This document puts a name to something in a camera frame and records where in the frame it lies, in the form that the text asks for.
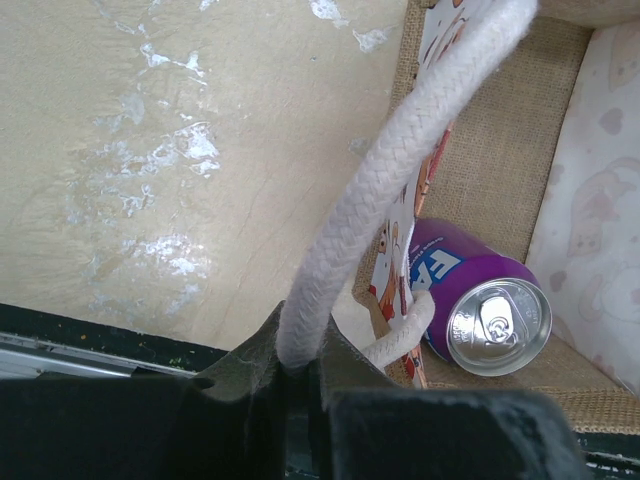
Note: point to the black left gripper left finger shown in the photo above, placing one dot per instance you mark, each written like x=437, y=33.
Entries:
x=226, y=422

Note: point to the purple Fanta can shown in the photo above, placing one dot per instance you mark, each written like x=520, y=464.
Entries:
x=491, y=317

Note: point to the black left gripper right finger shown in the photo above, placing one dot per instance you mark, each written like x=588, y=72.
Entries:
x=362, y=425

